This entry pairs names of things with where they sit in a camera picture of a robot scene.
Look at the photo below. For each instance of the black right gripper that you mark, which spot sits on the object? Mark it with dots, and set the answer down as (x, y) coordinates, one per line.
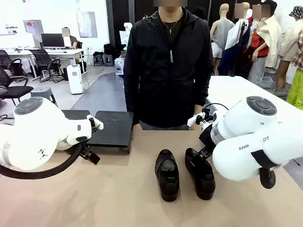
(207, 140)

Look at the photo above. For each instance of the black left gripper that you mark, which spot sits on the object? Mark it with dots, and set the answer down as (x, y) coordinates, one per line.
(93, 142)

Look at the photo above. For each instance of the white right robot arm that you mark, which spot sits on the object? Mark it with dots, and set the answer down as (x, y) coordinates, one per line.
(248, 127)

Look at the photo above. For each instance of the person's left forearm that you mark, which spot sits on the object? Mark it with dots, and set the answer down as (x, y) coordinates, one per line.
(198, 110)

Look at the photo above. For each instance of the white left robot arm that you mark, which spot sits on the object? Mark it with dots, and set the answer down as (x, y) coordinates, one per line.
(35, 132)

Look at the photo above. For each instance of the black shoe stand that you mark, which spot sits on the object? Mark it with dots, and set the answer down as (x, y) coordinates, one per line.
(75, 114)
(113, 127)

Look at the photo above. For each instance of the person's left hand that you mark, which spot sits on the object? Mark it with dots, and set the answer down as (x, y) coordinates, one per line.
(196, 128)

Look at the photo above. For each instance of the white table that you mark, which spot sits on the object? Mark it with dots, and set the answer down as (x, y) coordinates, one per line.
(236, 89)

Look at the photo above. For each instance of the white air purifier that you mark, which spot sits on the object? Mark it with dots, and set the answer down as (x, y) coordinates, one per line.
(75, 81)

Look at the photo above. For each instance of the person in black jacket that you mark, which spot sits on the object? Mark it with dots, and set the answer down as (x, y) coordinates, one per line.
(165, 82)

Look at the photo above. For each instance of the grey plastic stool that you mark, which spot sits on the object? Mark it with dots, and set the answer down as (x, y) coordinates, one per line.
(41, 91)

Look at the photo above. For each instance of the grey storage bin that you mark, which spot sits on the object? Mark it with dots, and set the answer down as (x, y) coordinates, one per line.
(267, 82)

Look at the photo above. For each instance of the clear plastic box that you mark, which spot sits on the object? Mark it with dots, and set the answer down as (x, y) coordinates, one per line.
(119, 66)

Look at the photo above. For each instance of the black office chair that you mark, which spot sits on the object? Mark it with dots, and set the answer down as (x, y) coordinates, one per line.
(6, 59)
(42, 59)
(16, 91)

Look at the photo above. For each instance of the black backpack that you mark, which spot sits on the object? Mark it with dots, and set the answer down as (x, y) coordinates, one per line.
(109, 49)

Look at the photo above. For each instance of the white office desk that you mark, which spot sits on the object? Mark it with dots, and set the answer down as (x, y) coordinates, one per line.
(59, 52)

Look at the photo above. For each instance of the neon yellow trousers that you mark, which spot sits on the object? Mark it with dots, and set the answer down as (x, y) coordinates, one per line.
(297, 89)

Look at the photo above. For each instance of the seated person at desk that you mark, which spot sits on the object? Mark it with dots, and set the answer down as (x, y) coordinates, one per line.
(73, 41)

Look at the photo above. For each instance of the mannequin with white navy jacket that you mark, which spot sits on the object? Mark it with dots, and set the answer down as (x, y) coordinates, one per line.
(234, 35)

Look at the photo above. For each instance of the black computer monitor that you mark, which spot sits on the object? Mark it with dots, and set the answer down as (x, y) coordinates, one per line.
(52, 40)

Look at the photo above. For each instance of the mannequin in grey tank top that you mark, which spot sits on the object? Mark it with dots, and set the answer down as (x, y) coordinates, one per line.
(222, 30)

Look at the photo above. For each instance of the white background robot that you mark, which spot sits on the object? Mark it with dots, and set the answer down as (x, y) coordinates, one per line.
(127, 26)

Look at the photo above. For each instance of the mannequin red top cream jacket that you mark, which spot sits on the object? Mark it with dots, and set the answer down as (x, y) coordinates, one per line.
(272, 35)

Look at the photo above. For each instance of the mannequin with bucket hat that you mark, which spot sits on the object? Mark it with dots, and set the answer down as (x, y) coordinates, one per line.
(291, 42)

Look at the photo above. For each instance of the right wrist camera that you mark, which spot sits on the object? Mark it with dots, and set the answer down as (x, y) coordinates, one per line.
(196, 119)

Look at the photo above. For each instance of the grey framed wall panel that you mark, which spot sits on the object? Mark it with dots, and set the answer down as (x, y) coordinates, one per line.
(87, 23)

